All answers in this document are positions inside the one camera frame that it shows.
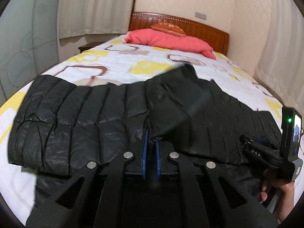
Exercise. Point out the beige window curtain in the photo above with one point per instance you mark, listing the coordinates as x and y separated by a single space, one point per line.
281 64

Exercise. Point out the coral red pillow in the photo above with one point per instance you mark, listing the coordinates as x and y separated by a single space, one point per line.
160 39

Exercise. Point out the white patterned bed sheet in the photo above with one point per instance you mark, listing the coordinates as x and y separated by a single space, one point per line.
116 62

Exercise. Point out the orange embroidered cushion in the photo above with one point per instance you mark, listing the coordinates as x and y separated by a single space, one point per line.
168 28

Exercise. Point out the wooden headboard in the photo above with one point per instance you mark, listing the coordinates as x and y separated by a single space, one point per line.
217 39

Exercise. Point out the grey wall switch panel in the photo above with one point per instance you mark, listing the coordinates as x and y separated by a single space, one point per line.
200 16

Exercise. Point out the black puffer down jacket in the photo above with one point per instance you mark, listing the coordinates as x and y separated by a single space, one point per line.
60 126

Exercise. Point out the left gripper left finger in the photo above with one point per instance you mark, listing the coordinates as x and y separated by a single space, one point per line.
92 195

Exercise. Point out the dark wooden nightstand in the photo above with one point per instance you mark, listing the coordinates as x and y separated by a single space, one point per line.
89 46

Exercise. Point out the frosted glass wardrobe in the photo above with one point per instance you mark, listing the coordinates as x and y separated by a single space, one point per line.
29 42

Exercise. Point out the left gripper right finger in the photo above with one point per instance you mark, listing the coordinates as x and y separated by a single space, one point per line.
198 193

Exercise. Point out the person's right hand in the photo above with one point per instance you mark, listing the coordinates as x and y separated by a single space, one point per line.
286 202

